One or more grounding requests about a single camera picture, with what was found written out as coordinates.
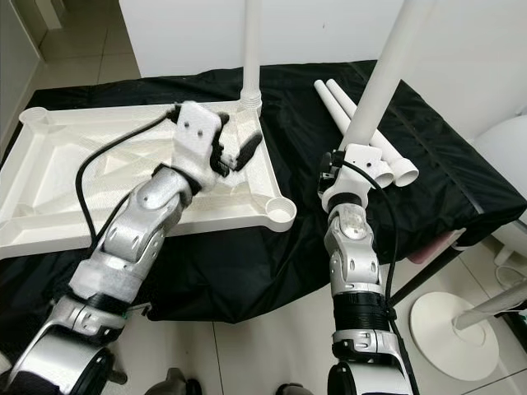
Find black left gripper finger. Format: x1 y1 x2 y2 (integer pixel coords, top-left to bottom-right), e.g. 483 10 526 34
235 132 265 164

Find white plastic table leg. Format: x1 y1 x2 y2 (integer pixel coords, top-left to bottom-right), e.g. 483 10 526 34
338 0 439 153
313 80 394 188
237 0 266 110
327 78 422 188

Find white plastic table top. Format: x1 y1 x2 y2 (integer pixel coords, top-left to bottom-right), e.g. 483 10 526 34
0 92 298 260

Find black table cloth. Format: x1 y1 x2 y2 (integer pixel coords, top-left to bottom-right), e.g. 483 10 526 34
0 59 513 363

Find dark robot right foot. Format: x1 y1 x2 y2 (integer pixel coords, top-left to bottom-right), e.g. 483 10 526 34
276 382 315 395

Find dark robot foot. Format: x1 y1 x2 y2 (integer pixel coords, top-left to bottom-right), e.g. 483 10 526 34
276 382 315 395
163 367 207 395

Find dark robot left foot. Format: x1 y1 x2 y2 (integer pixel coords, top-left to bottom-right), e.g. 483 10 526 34
163 367 207 395

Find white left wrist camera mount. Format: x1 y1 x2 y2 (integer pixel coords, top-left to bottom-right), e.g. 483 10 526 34
170 100 231 188

